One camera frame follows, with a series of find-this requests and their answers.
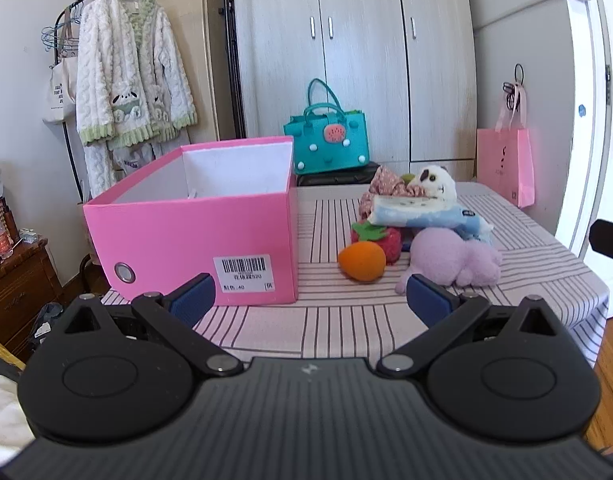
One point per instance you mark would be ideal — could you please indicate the white quilted blanket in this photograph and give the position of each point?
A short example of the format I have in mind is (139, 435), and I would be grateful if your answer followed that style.
(4, 420)

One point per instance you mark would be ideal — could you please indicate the small green plush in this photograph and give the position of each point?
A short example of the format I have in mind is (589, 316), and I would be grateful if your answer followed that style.
(408, 179)

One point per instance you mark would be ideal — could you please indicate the white brown plush dog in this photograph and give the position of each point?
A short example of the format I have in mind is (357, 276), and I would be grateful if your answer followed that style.
(436, 180)

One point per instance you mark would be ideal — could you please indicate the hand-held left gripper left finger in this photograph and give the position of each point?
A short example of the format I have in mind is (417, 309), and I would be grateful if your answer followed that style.
(194, 299)

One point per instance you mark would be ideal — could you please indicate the grey printed garment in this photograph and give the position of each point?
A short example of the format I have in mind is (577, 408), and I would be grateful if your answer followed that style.
(131, 160)

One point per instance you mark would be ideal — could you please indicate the white tote bag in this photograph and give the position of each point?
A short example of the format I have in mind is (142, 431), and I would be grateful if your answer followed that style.
(59, 100)

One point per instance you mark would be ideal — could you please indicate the black suitcase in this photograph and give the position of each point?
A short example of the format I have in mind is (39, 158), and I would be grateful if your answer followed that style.
(336, 178)

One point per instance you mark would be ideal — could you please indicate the white wardrobe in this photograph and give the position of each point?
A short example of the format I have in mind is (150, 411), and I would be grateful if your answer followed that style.
(366, 85)

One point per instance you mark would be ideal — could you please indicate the white door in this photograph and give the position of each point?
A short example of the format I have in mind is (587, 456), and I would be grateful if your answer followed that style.
(586, 135)

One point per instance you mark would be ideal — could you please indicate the soft tissue pack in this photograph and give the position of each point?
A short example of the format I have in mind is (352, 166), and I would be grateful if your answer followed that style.
(426, 212)

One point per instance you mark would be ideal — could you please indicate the dark cloth bundle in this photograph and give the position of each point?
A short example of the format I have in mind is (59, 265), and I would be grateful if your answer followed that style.
(46, 327)

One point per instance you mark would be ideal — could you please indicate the orange fruit plush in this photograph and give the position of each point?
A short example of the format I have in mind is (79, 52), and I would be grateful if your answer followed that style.
(361, 260)

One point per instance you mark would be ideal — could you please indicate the black folding frame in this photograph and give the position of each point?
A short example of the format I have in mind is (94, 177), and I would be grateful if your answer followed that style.
(231, 60)

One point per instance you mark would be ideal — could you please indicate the teal felt handbag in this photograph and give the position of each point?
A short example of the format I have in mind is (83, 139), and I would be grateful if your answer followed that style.
(326, 152)

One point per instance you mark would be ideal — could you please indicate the brown wooden nightstand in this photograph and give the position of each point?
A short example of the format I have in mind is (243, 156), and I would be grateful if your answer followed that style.
(16, 290)

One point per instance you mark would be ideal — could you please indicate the pink storage box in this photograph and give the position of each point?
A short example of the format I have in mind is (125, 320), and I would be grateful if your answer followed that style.
(161, 240)

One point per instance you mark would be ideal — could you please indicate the striped tablecloth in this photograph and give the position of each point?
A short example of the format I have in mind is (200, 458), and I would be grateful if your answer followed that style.
(526, 260)

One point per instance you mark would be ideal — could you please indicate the red strawberry plush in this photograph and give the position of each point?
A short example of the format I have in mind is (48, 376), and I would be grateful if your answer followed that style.
(386, 240)

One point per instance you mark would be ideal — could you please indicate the pink paper bag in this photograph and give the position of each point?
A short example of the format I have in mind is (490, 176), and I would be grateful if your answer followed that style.
(503, 160)

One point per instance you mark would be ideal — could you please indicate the white green knit cardigan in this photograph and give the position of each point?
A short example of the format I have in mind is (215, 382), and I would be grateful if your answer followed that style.
(131, 60)

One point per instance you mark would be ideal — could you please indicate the purple plush toy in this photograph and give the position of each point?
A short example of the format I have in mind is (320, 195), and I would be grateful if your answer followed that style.
(446, 255)

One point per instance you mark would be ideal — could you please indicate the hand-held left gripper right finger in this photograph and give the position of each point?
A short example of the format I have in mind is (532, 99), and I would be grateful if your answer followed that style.
(429, 301)

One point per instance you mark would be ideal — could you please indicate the pink floral cloth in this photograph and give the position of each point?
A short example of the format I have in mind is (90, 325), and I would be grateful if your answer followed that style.
(386, 180)

